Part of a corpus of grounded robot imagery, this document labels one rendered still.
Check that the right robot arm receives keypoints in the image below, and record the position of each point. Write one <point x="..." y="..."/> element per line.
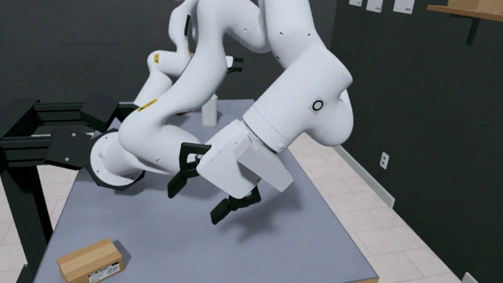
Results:
<point x="310" y="96"/>

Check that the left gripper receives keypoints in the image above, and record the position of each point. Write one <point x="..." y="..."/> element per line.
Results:
<point x="230" y="61"/>

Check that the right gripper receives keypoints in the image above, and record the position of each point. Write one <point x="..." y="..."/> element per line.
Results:
<point x="220" y="167"/>

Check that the brown cardboard box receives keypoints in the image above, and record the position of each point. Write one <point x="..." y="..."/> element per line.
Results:
<point x="91" y="264"/>

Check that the white bottle with black cap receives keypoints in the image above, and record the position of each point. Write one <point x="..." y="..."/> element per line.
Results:
<point x="209" y="112"/>

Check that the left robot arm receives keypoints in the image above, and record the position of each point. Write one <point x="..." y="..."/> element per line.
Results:
<point x="162" y="63"/>

